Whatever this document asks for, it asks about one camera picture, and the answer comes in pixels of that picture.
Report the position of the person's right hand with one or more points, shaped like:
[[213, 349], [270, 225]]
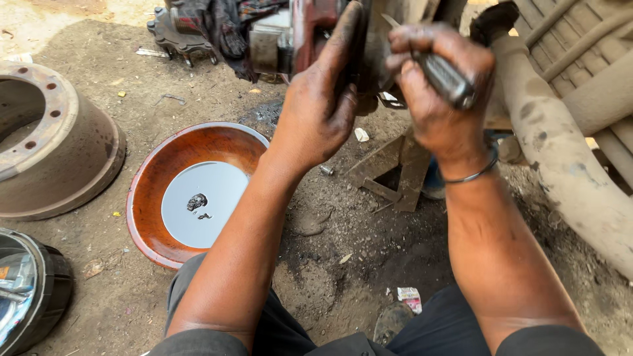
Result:
[[445, 123]]

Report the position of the person's left hand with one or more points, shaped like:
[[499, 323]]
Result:
[[316, 113]]

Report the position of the person's right fingers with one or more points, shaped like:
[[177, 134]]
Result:
[[408, 42]]

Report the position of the person's left fingers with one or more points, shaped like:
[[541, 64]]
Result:
[[346, 39]]

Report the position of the red greasy wheel hub assembly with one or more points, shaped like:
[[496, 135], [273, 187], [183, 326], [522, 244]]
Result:
[[309, 29]]

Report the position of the white paper scrap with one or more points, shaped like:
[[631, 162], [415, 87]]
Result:
[[362, 134]]

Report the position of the dark greasy rag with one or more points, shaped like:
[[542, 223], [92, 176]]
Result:
[[222, 24]]

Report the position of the rusty metal support stand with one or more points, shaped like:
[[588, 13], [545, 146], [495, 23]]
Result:
[[405, 168]]

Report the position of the small metal bolt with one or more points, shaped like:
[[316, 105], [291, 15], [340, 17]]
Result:
[[326, 170]]

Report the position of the blue object behind stand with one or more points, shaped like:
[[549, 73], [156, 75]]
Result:
[[434, 180]]

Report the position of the thin metal wrist bangle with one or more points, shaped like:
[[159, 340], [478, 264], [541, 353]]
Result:
[[477, 173]]

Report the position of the dusty leaf spring pack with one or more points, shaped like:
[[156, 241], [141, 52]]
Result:
[[583, 44]]

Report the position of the grey flanged metal hub part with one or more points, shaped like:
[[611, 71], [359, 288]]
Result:
[[170, 37]]

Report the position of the dusty axle beam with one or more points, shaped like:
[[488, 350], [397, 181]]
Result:
[[559, 158]]

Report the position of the flat metal strip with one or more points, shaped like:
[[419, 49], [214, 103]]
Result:
[[151, 52]]

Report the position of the dark lump in oil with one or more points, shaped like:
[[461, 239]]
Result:
[[197, 201]]

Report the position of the orange basin with dirty oil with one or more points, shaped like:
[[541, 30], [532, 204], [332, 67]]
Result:
[[163, 168]]

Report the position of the crumpled white wrapper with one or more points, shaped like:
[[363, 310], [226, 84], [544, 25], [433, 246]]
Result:
[[410, 298]]

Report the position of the person's dirty shoe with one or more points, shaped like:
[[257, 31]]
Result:
[[391, 321]]

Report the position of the person's dark trousers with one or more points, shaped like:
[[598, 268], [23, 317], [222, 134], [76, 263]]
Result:
[[445, 326]]

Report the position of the rusty brake drum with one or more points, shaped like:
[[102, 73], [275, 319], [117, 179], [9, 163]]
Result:
[[74, 163]]

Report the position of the black tub with shiny parts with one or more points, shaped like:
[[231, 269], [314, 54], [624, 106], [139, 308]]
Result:
[[29, 296]]

